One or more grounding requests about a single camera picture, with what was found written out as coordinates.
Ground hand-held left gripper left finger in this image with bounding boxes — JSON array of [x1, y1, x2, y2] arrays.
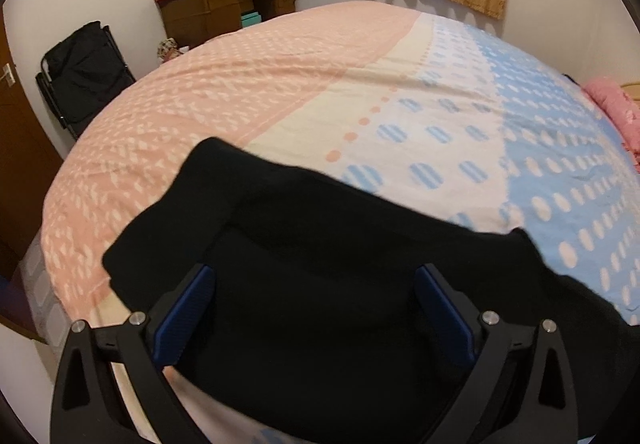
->
[[50, 264, 217, 444]]

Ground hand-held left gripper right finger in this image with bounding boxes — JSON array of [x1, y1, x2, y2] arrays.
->
[[414, 264, 591, 444]]

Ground black pants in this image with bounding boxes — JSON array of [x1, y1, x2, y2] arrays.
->
[[102, 137, 640, 444]]

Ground translucent plastic storage box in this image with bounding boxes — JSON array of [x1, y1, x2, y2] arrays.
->
[[10, 234, 76, 340]]

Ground brown wooden door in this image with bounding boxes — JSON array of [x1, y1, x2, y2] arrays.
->
[[0, 11, 63, 340]]

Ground bed with patterned sheet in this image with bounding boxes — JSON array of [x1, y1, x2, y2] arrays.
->
[[40, 0, 640, 444]]

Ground black folding chair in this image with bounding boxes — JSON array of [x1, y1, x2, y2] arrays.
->
[[36, 21, 137, 141]]

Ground floral fabric bag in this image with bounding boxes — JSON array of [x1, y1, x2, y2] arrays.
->
[[157, 38, 181, 64]]

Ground pink pillow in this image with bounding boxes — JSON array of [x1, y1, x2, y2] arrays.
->
[[582, 77, 640, 170]]

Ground brown wooden desk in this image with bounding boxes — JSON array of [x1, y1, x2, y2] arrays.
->
[[154, 0, 297, 50]]

